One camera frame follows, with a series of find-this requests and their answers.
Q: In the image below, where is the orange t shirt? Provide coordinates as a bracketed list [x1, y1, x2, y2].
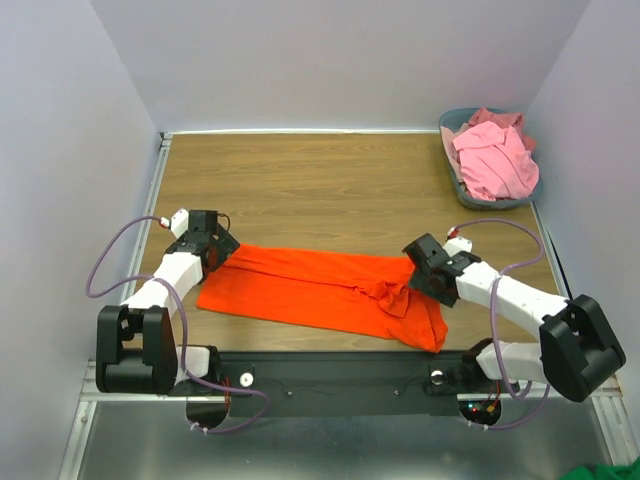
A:
[196, 244, 448, 353]

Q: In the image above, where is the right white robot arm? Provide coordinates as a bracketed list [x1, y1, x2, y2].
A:
[403, 234, 626, 402]

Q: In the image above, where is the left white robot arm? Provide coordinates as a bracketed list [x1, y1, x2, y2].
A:
[96, 209, 240, 395]

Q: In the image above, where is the teal laundry basket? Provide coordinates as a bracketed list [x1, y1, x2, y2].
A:
[439, 107, 543, 211]

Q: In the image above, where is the dusty pink t shirt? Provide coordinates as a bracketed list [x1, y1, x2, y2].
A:
[468, 108, 536, 152]

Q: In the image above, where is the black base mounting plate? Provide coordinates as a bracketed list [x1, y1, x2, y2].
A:
[173, 347, 497, 418]

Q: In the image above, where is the green cloth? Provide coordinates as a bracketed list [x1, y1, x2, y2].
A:
[560, 463, 639, 480]

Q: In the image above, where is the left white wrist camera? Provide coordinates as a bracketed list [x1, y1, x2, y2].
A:
[158, 208, 189, 238]

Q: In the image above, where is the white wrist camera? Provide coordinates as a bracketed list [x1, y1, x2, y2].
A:
[443, 227, 473, 257]
[158, 208, 189, 238]

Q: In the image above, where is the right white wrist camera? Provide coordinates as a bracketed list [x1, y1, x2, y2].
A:
[443, 227, 473, 257]

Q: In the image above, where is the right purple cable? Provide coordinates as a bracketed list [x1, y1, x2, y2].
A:
[446, 217, 551, 432]

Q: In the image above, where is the purple cable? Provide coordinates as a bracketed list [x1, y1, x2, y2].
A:
[85, 215, 271, 435]
[446, 217, 551, 432]

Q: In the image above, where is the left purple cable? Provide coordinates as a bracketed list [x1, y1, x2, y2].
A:
[85, 215, 271, 435]

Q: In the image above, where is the right aluminium side rail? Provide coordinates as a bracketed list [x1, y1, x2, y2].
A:
[531, 203, 591, 299]

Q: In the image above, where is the aluminium frame rail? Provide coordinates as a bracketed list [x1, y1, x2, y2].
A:
[80, 361, 622, 403]

